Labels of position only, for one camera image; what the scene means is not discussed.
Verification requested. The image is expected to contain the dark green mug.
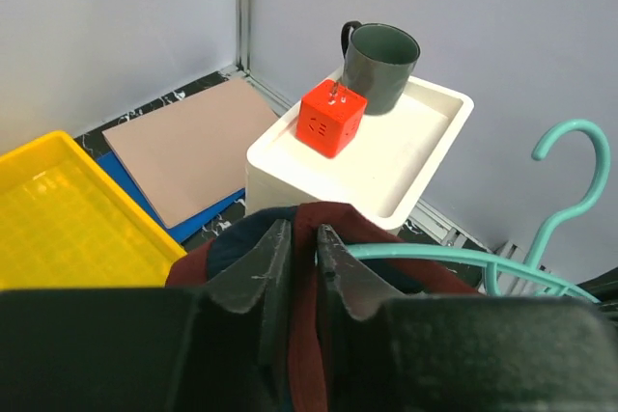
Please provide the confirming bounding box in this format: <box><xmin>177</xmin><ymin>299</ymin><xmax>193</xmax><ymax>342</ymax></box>
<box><xmin>340</xmin><ymin>20</ymin><xmax>421</xmax><ymax>116</ymax></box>

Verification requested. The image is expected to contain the white storage box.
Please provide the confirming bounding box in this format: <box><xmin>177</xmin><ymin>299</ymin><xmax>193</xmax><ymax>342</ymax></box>
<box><xmin>245</xmin><ymin>76</ymin><xmax>474</xmax><ymax>233</ymax></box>

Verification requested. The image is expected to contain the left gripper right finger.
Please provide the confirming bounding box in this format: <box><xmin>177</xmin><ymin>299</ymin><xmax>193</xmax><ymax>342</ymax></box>
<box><xmin>317</xmin><ymin>226</ymin><xmax>617</xmax><ymax>411</ymax></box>

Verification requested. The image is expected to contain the blue board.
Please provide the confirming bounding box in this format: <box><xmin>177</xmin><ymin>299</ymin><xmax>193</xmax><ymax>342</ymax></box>
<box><xmin>97</xmin><ymin>151</ymin><xmax>244</xmax><ymax>243</ymax></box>

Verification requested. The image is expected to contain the pink board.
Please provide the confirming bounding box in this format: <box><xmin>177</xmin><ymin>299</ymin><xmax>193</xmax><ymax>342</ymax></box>
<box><xmin>103</xmin><ymin>78</ymin><xmax>277</xmax><ymax>228</ymax></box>

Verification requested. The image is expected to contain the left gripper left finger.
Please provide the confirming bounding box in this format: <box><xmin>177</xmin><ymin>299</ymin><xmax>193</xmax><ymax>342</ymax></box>
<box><xmin>1</xmin><ymin>220</ymin><xmax>292</xmax><ymax>411</ymax></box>

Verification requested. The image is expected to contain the yellow plastic tray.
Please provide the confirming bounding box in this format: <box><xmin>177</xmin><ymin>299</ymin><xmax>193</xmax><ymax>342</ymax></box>
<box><xmin>1</xmin><ymin>131</ymin><xmax>185</xmax><ymax>289</ymax></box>

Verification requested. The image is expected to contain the red cube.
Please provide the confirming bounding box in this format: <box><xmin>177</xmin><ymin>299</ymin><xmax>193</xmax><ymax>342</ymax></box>
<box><xmin>295</xmin><ymin>79</ymin><xmax>367</xmax><ymax>158</ymax></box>

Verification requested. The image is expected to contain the teal plastic hanger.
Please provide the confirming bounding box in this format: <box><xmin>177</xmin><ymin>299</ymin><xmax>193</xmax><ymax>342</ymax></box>
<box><xmin>345</xmin><ymin>118</ymin><xmax>612</xmax><ymax>303</ymax></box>

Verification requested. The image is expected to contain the navy tank top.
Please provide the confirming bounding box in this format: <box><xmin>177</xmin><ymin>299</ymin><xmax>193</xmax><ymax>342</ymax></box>
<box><xmin>165</xmin><ymin>201</ymin><xmax>484</xmax><ymax>412</ymax></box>

